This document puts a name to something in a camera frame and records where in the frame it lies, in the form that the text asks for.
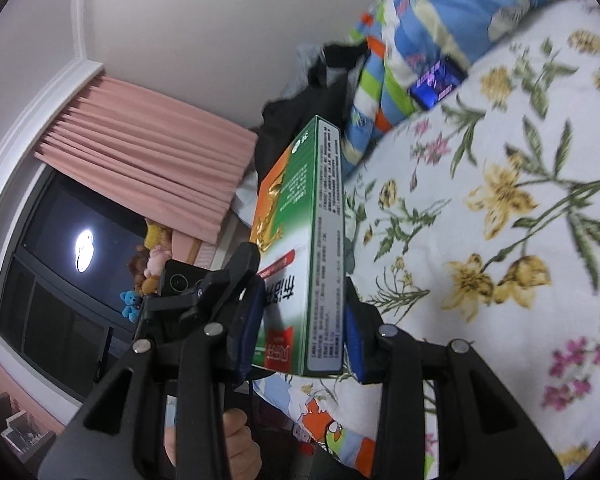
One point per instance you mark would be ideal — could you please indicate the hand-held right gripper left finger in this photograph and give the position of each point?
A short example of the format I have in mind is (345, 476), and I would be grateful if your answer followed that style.
(247, 335)

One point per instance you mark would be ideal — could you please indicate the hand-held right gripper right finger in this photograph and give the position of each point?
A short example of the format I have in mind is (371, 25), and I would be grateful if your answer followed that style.
(355, 340)

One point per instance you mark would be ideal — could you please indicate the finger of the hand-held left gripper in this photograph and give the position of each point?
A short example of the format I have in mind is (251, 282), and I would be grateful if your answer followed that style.
(235, 270)

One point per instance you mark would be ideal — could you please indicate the green and white box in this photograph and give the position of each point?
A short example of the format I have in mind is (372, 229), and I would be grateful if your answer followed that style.
(305, 270)

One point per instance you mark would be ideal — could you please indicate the person's left hand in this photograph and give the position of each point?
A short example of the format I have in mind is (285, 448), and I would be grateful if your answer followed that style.
(242, 447)

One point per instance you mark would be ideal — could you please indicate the pink plush toy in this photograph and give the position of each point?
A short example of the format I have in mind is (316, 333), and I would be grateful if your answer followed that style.
(157, 262)

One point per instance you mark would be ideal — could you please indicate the brown plush toy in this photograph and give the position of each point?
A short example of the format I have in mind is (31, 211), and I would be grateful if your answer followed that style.
(139, 262)

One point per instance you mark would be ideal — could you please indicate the blue teddy bear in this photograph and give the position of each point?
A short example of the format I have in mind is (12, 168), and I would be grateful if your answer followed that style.
(131, 305)

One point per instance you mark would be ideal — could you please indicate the yellow plush toy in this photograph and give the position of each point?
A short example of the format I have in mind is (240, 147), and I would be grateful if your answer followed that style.
(157, 235)

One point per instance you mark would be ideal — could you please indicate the cartoon print quilt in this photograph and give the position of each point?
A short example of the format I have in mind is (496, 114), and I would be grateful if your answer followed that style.
(330, 425)

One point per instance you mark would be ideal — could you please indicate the dark window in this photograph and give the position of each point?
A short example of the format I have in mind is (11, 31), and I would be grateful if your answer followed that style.
(60, 285)

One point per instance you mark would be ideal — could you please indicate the pink curtain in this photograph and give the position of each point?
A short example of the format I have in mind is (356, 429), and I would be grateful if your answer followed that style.
(145, 160)

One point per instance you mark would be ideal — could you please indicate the black clothing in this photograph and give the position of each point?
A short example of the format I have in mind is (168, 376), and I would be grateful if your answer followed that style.
(290, 110)

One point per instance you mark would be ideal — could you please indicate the floral bed sheet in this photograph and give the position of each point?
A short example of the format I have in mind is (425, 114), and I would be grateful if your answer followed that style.
(480, 220)

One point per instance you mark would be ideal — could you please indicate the white framed picture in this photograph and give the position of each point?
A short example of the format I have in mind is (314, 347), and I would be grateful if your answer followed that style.
(22, 427)

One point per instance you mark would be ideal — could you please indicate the purple phone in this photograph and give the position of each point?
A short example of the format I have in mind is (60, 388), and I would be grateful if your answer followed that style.
(437, 82)

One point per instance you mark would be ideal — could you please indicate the blue striped quilt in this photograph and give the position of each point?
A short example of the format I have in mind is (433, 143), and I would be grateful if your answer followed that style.
(430, 25)

